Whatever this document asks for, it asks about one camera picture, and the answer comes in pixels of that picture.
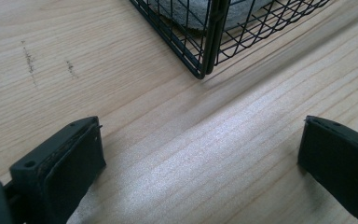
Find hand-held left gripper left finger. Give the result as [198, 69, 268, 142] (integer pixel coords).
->
[3, 116, 107, 224]

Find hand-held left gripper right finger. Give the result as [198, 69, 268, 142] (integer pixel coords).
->
[297, 115, 358, 224]

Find black wire basket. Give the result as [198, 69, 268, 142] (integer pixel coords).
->
[129, 0, 332, 80]

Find grey cloth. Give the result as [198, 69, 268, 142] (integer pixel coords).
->
[155, 0, 273, 32]

